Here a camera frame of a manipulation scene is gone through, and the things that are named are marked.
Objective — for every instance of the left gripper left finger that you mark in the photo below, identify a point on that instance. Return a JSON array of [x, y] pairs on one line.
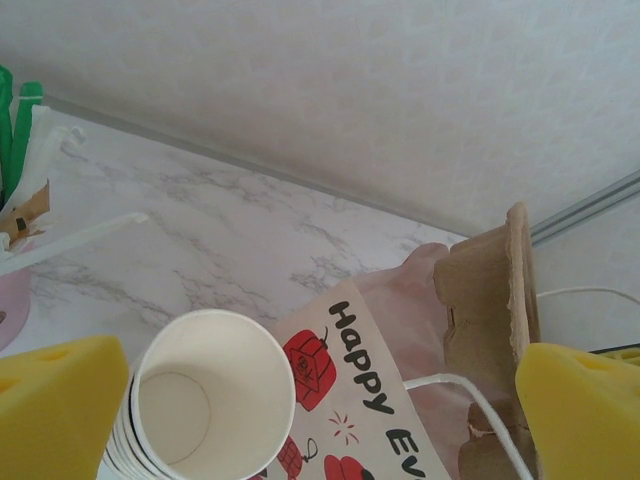
[[55, 410]]

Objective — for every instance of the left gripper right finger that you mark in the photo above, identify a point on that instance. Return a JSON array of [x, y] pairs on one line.
[[585, 425]]

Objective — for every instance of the aluminium frame post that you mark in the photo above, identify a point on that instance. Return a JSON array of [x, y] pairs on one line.
[[590, 205]]

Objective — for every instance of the brown paper sugar stick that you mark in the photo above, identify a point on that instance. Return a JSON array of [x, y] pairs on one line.
[[30, 210]]

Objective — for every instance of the green white stirrer packet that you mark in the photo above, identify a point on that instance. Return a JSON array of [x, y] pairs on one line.
[[4, 140], [25, 130]]

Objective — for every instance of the pink holder cup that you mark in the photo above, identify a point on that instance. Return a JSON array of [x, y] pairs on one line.
[[12, 310]]

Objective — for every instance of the stack of paper cups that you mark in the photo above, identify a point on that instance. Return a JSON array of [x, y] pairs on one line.
[[210, 390]]

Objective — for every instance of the red white paper gift bag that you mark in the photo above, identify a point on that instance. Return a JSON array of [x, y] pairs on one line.
[[360, 360]]

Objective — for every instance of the brown pulp cup carrier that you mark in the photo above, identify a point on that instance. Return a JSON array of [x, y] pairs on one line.
[[485, 300]]

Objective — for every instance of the white wrapped straw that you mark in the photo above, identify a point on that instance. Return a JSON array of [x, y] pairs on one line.
[[75, 240], [47, 145]]

